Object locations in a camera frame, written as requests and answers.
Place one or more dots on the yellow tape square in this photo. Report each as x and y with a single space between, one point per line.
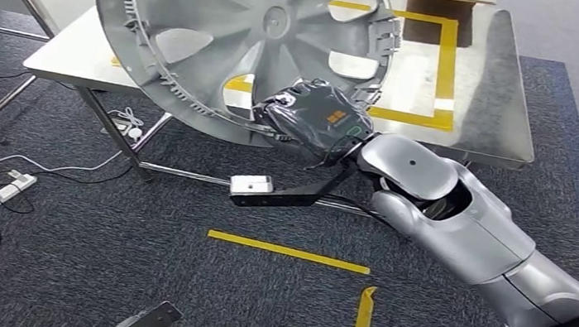
115 61
445 65

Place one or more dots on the silver wheel hubcap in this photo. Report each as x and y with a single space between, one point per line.
238 40

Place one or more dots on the white charger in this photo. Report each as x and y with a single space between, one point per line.
126 123

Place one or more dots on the black robot left foot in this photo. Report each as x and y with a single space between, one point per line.
148 322

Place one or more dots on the white power strip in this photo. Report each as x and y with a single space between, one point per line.
7 191

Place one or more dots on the steel workbench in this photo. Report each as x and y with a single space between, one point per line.
496 99

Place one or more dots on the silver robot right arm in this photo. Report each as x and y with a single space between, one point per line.
480 230

